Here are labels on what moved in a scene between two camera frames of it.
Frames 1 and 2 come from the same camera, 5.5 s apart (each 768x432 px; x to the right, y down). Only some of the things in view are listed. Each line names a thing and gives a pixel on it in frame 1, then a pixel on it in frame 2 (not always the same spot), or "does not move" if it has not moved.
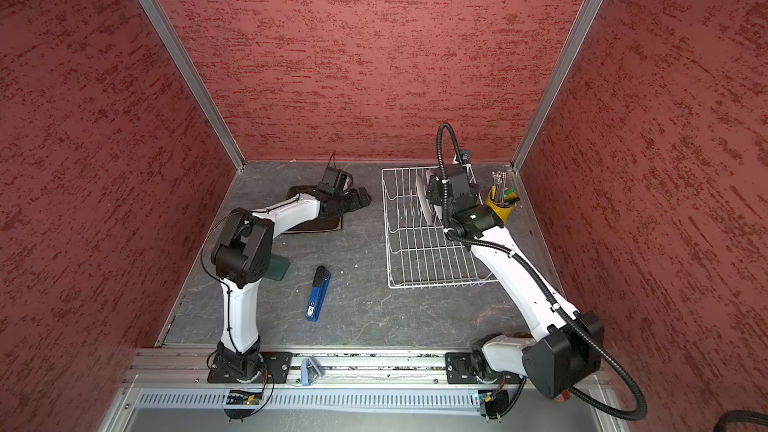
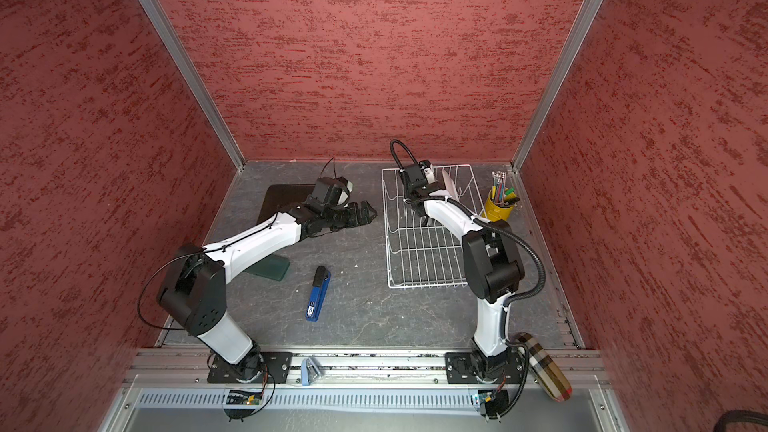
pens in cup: x=501 y=194 does not move
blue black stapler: x=320 y=288 does not move
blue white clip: x=311 y=369 does not move
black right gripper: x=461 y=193 -> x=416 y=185
